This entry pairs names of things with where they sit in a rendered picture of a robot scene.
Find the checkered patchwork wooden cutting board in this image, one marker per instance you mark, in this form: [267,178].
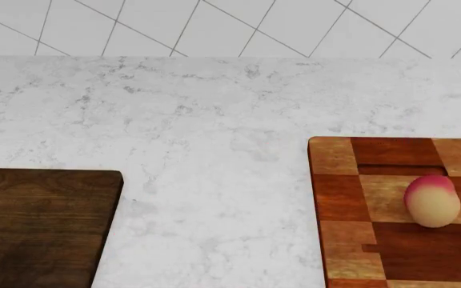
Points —
[350,210]

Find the cream and pink peach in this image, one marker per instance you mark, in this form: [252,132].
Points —
[433,204]

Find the dark walnut cutting board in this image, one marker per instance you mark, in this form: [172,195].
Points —
[42,228]

